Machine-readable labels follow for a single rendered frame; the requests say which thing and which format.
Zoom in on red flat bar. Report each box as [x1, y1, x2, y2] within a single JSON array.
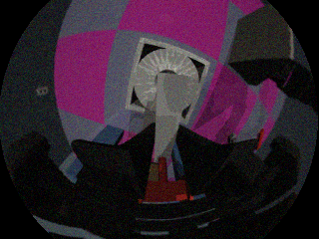
[[255, 129, 264, 150]]

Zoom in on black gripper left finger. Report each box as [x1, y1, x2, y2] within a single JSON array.
[[71, 122, 156, 200]]

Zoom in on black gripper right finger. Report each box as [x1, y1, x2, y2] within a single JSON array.
[[176, 124, 259, 196]]

